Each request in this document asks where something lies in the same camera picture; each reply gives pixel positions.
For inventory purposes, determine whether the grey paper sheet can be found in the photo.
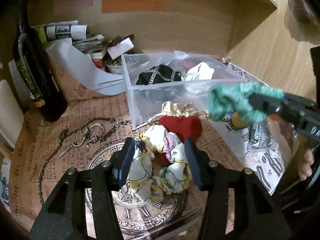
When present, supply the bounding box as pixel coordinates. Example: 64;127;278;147
46;40;126;96

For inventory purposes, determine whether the vintage newspaper print mat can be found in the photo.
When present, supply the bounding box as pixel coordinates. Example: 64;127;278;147
8;55;301;240

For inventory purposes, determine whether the yellow sponge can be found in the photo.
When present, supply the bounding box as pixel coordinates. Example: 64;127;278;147
231;112;251;130

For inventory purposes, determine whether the green knitted scrunchie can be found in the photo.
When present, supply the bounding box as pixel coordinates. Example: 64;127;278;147
208;82;285;123

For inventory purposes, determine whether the rolled printed paper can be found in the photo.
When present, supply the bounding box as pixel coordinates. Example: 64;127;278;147
44;24;87;40

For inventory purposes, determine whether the stack of booklets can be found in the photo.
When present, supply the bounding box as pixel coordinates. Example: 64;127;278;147
72;34;107;60

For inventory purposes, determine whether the clear plastic storage bin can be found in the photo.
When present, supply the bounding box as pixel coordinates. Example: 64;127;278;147
121;51;245;128

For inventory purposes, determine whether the dark wine bottle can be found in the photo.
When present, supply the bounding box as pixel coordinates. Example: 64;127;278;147
12;2;67;122

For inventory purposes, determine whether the white small card box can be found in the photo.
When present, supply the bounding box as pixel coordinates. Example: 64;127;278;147
107;37;134;60

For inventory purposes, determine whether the black scrunchie with chain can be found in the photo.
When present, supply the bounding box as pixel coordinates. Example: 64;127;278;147
136;64;182;86

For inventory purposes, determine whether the red fabric scrunchie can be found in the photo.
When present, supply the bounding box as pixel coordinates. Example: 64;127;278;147
159;115;202;142

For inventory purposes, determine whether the orange sticky label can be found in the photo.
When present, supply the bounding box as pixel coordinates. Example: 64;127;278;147
101;0;166;13

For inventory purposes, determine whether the floral white fabric scrunchie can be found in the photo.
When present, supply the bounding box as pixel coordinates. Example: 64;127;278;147
128;125;193;204

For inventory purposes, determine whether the gold shiny scrunchie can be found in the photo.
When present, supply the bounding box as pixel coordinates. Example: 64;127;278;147
147;101;209;126

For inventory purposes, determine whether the person's hand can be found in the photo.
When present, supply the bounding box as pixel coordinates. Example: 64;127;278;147
298;148;315;181

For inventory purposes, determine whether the silver grey scrunchie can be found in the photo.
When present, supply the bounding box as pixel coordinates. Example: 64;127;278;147
247;119;277;152

